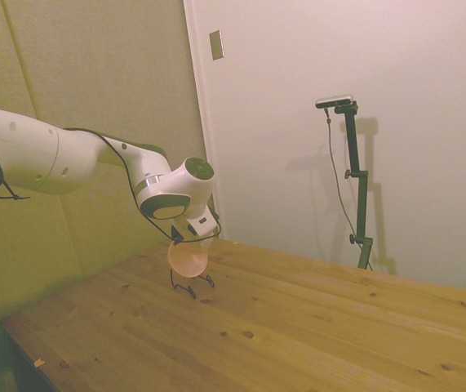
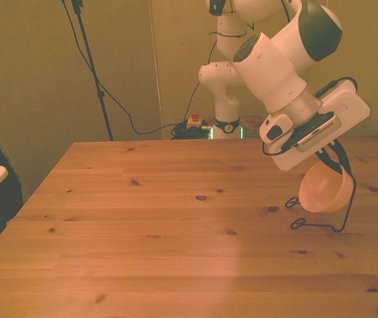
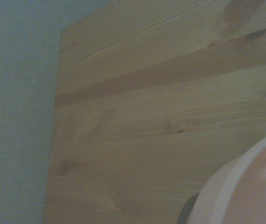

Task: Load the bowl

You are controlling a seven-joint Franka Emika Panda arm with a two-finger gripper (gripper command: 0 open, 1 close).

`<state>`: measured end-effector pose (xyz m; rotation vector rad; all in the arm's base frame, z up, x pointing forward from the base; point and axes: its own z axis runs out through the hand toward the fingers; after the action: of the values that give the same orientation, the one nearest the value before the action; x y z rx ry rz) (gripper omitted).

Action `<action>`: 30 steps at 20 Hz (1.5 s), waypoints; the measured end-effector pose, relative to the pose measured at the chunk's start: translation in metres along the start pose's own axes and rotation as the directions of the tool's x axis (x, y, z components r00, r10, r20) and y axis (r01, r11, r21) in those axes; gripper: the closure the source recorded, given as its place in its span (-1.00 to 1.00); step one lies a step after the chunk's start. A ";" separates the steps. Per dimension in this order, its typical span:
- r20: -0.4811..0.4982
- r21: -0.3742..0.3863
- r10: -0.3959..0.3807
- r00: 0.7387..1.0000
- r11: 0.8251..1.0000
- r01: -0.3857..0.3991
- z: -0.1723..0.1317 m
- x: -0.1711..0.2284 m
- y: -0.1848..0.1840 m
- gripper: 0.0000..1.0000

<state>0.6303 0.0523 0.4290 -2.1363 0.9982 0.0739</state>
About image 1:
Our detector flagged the grey exterior camera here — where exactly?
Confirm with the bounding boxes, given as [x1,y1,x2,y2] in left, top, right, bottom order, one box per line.
[314,93,355,110]

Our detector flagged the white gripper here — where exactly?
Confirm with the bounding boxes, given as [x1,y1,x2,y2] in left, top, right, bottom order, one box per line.
[171,207,222,243]

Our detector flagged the black wire dish rack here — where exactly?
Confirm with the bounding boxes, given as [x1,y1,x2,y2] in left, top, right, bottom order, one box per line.
[169,268,216,300]

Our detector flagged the grey wall switch plate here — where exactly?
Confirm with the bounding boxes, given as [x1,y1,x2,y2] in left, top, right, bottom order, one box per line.
[208,29,225,62]

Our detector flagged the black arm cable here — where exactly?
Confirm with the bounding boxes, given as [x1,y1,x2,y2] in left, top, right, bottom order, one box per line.
[64,127,223,243]

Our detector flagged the dark green camera stand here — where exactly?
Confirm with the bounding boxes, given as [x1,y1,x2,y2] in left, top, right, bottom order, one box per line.
[334,101,375,270]

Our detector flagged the orange round plate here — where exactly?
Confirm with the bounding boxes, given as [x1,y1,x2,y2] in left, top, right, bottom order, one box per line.
[167,238,210,279]

